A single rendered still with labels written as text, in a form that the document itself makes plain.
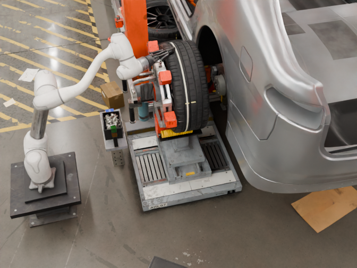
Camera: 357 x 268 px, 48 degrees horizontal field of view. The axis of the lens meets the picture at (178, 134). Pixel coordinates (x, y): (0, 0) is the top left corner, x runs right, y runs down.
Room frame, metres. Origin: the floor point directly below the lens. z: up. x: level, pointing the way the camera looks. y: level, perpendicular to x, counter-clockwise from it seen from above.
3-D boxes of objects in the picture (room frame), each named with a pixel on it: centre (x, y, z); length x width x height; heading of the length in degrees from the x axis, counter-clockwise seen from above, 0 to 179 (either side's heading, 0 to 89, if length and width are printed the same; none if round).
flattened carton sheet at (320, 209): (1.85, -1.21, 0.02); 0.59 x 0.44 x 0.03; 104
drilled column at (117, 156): (2.31, 0.54, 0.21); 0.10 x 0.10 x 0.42; 14
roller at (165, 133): (2.19, 0.01, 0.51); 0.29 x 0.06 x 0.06; 104
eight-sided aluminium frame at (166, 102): (2.28, 0.14, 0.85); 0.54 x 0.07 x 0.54; 14
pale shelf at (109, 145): (2.28, 0.53, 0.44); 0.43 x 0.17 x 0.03; 14
